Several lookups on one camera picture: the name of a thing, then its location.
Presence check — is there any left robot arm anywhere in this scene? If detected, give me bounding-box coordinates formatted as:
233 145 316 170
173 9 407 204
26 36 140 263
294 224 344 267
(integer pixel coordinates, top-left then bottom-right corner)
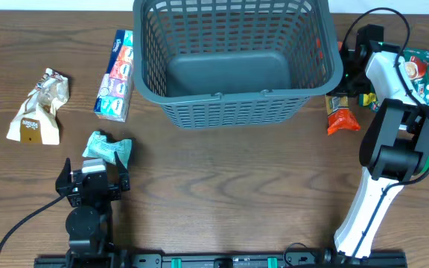
55 153 130 256

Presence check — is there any orange snack bar packet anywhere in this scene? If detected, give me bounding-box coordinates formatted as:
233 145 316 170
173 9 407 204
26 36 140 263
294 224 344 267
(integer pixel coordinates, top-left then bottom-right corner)
315 38 361 136

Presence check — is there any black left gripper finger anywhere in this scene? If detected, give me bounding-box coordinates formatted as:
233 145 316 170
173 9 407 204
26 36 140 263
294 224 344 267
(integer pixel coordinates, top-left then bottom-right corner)
114 152 130 191
55 158 74 197

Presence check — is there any beige paper snack bag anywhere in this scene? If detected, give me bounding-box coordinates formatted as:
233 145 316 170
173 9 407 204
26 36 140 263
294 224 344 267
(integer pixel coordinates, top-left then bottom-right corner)
6 68 69 145

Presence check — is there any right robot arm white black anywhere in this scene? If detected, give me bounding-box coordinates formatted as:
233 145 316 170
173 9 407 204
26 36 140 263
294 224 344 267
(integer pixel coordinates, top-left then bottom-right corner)
330 25 429 259

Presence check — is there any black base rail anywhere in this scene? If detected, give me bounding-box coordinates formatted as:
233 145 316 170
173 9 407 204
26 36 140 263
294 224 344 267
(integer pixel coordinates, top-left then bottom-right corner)
34 249 408 268

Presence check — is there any light green crumpled packet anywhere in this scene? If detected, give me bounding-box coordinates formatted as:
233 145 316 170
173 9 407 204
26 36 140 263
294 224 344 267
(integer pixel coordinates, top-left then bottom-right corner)
82 131 133 168

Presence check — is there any green Nescafe coffee pouch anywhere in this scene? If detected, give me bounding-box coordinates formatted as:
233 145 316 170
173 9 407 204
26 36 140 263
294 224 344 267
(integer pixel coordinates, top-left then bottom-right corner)
358 48 429 113

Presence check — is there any colourful tissue pack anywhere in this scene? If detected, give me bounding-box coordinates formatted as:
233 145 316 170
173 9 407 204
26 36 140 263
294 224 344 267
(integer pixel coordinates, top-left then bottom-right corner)
93 30 133 122

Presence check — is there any grey plastic basket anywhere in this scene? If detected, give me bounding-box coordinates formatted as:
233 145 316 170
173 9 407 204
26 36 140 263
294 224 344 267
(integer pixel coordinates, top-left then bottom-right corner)
133 0 343 129

